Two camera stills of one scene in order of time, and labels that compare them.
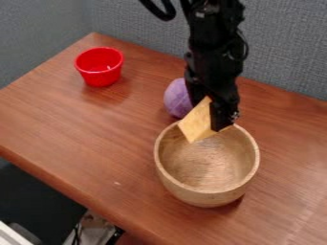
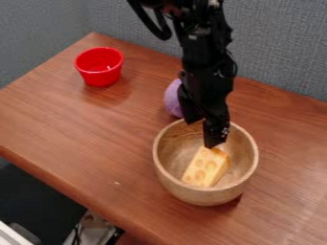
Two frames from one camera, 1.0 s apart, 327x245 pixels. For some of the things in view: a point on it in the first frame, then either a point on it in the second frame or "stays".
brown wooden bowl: [209, 172] stays
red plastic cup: [99, 64] stays
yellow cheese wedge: [196, 124] → [209, 167]
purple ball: [177, 98] stays
